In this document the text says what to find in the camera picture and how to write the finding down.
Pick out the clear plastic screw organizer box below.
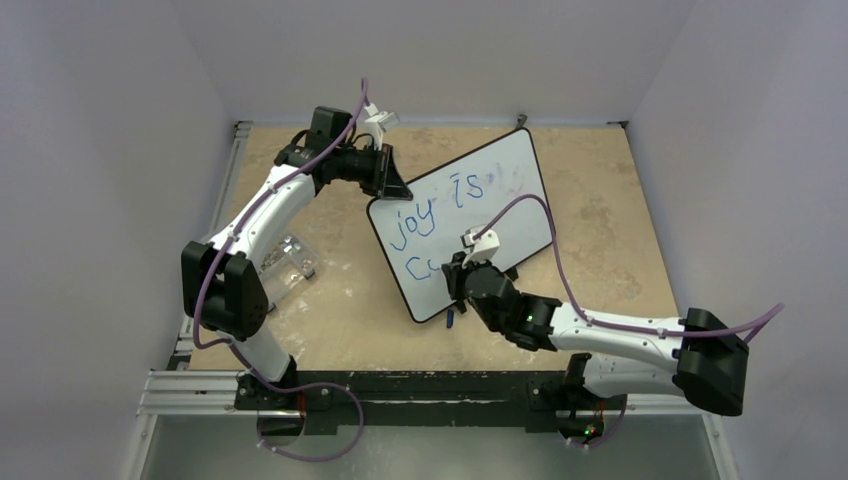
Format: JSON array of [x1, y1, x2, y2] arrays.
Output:
[[259, 231, 318, 305]]

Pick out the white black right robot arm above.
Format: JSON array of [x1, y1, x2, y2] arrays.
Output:
[[441, 252, 750, 417]]

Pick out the white whiteboard with black frame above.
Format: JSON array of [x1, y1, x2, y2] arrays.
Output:
[[366, 128, 552, 323]]

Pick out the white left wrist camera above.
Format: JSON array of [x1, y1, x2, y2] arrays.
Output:
[[363, 102, 400, 150]]

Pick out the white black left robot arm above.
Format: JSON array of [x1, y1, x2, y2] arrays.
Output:
[[180, 103, 413, 410]]

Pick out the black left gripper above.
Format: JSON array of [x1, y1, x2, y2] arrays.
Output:
[[333, 142, 412, 200]]

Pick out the aluminium frame rail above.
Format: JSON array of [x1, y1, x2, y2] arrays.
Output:
[[139, 126, 717, 468]]

